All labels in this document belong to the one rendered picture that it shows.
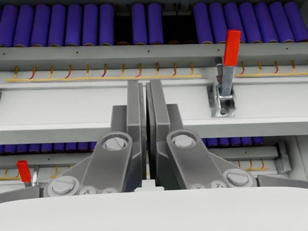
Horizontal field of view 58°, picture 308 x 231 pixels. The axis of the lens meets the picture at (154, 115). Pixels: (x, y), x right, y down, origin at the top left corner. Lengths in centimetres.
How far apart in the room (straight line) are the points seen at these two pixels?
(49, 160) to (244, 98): 32
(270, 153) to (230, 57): 26
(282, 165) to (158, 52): 29
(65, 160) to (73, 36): 21
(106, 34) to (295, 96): 24
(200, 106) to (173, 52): 7
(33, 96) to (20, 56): 5
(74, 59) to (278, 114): 24
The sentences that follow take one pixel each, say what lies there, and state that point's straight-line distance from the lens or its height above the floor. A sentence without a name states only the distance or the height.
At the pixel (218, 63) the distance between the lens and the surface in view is 33.
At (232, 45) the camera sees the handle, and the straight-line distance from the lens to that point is 29.
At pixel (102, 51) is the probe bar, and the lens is 33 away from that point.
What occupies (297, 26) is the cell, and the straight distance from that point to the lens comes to 41.
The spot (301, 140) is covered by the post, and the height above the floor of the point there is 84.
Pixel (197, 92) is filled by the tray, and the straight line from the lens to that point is 33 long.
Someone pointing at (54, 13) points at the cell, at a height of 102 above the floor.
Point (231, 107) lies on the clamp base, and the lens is 32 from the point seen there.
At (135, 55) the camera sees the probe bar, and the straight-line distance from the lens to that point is 33.
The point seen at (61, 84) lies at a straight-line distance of 34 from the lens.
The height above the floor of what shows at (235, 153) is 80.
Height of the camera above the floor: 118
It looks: 45 degrees down
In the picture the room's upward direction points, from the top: 1 degrees clockwise
